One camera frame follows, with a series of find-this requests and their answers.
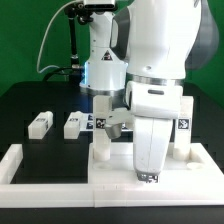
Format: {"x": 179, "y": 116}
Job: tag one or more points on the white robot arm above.
{"x": 159, "y": 40}

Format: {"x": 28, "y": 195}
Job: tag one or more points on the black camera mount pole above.
{"x": 76, "y": 13}

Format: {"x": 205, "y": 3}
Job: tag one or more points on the white U-shaped obstacle frame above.
{"x": 100, "y": 195}

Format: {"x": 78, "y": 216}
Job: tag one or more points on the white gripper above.
{"x": 154, "y": 109}

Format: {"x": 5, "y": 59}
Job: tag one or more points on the marker tag sheet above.
{"x": 86, "y": 123}

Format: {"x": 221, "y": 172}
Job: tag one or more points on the white desk tabletop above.
{"x": 124, "y": 166}

